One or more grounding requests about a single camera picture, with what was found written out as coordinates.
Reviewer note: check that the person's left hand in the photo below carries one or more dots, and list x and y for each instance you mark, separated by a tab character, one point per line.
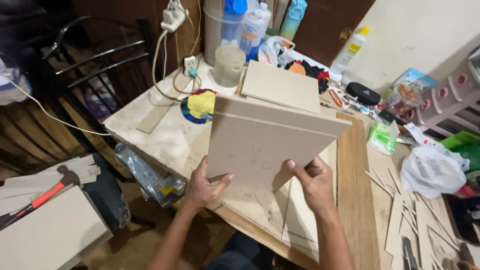
198	187

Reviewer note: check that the person's right hand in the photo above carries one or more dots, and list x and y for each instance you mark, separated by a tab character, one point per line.
318	187

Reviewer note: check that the beige MDF board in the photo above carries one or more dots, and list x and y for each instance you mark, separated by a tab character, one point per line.
279	86
255	150
285	112

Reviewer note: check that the flat beige MDF sheets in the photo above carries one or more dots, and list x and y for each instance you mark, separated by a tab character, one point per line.
303	221

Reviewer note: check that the brown wood grain plank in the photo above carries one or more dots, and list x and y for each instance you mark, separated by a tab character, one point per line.
356	187

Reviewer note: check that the clear plastic bag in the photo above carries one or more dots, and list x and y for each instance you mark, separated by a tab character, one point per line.
150	176

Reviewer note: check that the person's dark trousers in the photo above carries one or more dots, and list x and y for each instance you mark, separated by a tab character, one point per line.
240	251

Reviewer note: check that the green wipes packet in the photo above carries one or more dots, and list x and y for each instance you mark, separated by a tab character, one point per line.
380	137

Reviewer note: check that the grey pen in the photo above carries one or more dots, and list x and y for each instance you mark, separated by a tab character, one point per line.
337	108

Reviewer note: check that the yellow and blue cloth scraps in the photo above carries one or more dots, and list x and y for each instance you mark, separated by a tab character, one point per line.
200	105

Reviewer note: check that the flat wooden strip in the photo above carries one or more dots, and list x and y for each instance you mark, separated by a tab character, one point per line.
159	108

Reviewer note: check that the black stool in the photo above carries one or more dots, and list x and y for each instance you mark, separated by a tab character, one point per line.
108	191

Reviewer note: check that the black phone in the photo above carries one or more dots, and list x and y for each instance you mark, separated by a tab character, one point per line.
390	117

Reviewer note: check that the black glasses case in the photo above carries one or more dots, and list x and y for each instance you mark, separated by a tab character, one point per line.
363	93

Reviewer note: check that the heap of thin MDF offcuts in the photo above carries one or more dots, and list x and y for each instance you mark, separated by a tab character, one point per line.
416	225

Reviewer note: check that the grey utility knife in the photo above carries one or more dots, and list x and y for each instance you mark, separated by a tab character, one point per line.
408	255

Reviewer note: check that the white paper label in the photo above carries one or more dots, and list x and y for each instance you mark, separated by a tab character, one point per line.
418	133

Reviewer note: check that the white knotted plastic bag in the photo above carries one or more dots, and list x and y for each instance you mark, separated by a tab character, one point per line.
431	172

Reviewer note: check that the black red orange cloth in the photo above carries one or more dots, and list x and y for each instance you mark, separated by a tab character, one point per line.
311	73

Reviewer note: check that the clear jar of snacks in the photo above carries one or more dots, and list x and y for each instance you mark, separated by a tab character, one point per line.
403	97

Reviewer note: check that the translucent plastic cup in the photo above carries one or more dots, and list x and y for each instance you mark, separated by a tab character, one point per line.
228	67

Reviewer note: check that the white glue bottle yellow cap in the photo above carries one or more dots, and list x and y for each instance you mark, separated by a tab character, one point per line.
348	50

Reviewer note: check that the crumpled white printed plastic bag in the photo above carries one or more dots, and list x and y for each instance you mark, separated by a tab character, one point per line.
273	48

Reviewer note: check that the light blue booklet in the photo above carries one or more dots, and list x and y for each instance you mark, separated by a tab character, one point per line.
416	78

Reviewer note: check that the green plastic bag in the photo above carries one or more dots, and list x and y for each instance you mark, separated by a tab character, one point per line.
465	146

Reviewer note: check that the tall translucent plastic container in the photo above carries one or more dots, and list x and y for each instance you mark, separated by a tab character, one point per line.
212	33

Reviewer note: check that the large beige MDF panel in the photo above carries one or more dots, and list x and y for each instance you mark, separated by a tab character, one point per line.
48	232

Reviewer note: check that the brown wooden door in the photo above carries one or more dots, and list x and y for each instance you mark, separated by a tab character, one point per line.
322	26

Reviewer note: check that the pink plastic rack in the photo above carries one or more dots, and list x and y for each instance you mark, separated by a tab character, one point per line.
450	93

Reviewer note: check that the black metal chair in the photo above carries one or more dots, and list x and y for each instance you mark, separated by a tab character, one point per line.
101	56

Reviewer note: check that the white bottle with blue label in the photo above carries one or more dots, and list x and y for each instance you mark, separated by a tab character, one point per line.
255	32

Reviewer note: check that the blue plastic bottle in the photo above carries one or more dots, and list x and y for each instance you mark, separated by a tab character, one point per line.
233	20

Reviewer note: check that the teal gradient bottle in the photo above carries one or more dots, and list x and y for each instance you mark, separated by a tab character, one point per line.
293	18

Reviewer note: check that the white power strip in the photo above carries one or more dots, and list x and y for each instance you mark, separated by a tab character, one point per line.
173	17

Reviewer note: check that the pile of beige board pieces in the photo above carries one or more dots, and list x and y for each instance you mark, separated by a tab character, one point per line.
22	183

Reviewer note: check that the white cloth bundle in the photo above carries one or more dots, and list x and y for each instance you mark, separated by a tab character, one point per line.
11	82

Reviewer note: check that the white wall socket block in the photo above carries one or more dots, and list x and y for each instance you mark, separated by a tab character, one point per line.
189	64

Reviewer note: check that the wooden slatted frame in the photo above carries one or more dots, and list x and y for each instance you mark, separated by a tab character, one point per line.
33	138

